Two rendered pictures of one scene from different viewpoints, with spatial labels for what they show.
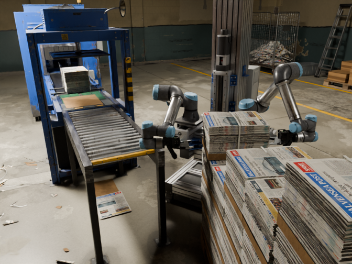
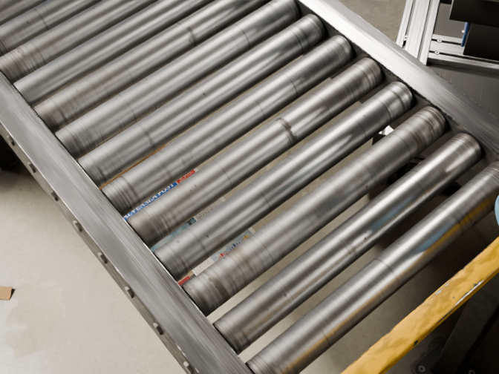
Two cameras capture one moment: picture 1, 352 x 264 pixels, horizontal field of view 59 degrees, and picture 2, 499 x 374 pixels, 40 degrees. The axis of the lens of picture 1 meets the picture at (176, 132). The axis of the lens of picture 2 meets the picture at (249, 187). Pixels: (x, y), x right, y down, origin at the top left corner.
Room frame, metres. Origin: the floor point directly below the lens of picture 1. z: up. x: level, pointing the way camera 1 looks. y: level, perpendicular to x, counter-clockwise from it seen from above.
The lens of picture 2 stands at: (1.60, 0.60, 1.58)
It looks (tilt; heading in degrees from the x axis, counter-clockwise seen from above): 57 degrees down; 350
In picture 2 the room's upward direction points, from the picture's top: 6 degrees counter-clockwise
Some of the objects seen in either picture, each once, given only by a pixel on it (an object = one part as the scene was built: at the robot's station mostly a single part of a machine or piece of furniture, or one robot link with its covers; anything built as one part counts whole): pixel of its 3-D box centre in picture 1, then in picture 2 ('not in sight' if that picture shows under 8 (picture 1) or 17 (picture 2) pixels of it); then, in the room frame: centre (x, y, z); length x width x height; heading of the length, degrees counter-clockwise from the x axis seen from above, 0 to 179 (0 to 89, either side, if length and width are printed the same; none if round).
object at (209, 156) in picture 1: (216, 147); not in sight; (1.88, -0.27, 0.86); 0.29 x 0.16 x 0.04; 3
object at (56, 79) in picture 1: (71, 85); not in sight; (4.42, 1.50, 0.75); 1.53 x 0.64 x 0.10; 25
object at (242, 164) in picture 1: (272, 181); not in sight; (1.28, -0.45, 0.95); 0.38 x 0.29 x 0.23; 97
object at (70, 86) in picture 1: (75, 79); not in sight; (3.91, 1.27, 0.93); 0.38 x 0.30 x 0.26; 25
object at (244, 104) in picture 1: (246, 108); not in sight; (2.35, -0.56, 0.98); 0.13 x 0.12 x 0.14; 122
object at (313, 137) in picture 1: (308, 136); not in sight; (2.01, -0.93, 0.88); 0.11 x 0.08 x 0.09; 94
